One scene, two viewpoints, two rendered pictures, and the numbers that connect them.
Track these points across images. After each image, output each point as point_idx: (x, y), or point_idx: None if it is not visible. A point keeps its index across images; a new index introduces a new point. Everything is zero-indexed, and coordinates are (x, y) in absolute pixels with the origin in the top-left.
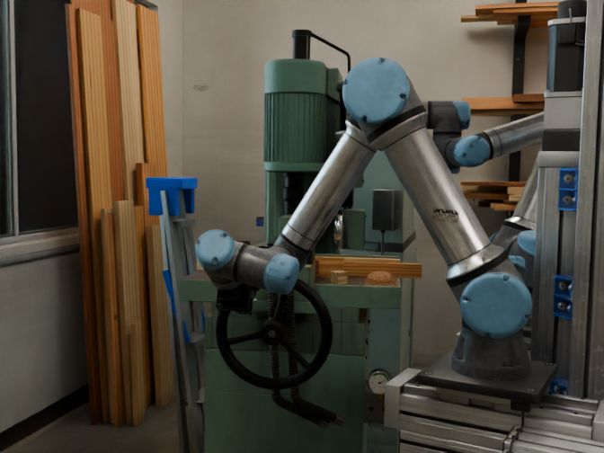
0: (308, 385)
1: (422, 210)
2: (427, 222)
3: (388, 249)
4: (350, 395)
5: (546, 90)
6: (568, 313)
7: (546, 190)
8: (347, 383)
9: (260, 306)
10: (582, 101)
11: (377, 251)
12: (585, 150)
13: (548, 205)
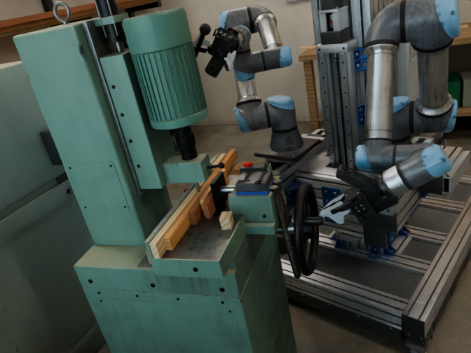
0: (268, 260)
1: (443, 82)
2: (441, 87)
3: (66, 177)
4: (275, 246)
5: (338, 7)
6: (363, 121)
7: (350, 64)
8: (273, 241)
9: (277, 225)
10: (370, 10)
11: (57, 184)
12: None
13: (352, 71)
